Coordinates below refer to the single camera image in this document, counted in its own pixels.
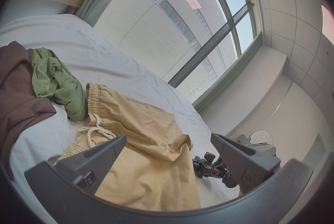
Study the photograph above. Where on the green garment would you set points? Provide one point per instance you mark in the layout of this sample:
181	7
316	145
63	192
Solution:
52	79

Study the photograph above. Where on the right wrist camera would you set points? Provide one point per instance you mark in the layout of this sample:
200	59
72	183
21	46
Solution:
209	157

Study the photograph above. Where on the window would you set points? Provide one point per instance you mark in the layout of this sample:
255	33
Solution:
156	22

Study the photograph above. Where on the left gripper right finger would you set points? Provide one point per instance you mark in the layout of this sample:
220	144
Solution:
242	165

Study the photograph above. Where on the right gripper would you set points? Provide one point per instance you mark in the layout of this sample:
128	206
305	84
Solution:
200	168

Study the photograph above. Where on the tan shorts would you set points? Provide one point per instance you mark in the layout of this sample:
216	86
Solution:
146	139

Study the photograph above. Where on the bed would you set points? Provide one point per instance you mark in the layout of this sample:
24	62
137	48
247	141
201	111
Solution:
117	61

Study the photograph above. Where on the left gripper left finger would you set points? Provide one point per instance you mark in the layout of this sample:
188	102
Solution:
103	165

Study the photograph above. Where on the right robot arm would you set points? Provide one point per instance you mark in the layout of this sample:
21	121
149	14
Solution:
229	181

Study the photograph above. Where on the brown garment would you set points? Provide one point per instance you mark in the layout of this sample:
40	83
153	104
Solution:
18	92

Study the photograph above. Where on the dark grey garment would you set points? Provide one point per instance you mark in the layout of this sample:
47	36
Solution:
28	53

